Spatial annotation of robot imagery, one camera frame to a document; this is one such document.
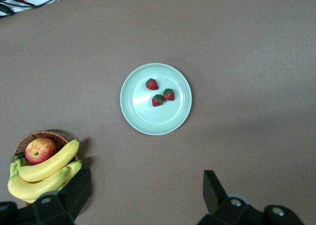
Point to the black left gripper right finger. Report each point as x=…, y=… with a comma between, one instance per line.
x=214, y=195

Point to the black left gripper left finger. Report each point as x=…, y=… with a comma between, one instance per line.
x=74, y=197

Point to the red toy strawberry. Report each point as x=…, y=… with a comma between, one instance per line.
x=158, y=100
x=152, y=84
x=169, y=94

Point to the pale green round plate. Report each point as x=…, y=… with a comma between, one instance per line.
x=148, y=121

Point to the red apple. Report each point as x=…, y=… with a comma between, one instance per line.
x=40, y=150

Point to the brown wicker basket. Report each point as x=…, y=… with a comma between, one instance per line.
x=49, y=135

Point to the brown table mat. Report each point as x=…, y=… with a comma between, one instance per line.
x=222, y=61

